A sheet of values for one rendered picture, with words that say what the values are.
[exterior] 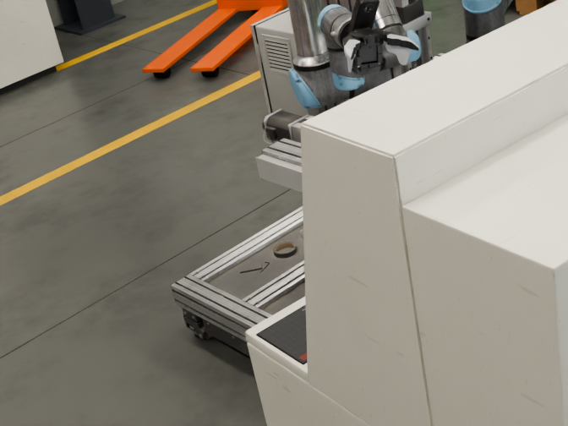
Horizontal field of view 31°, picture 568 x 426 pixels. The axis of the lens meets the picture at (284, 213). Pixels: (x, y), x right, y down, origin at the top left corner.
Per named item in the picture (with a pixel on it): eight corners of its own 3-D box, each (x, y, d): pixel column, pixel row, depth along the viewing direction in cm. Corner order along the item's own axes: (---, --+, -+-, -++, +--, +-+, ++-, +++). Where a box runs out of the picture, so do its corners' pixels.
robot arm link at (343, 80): (384, 83, 239) (377, 39, 234) (339, 95, 237) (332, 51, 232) (372, 73, 246) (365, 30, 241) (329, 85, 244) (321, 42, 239)
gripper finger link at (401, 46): (426, 67, 213) (389, 60, 219) (426, 39, 211) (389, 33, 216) (417, 70, 211) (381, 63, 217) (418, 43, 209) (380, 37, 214)
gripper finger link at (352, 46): (352, 80, 208) (364, 66, 216) (351, 52, 205) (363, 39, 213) (337, 79, 209) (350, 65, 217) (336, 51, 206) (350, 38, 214)
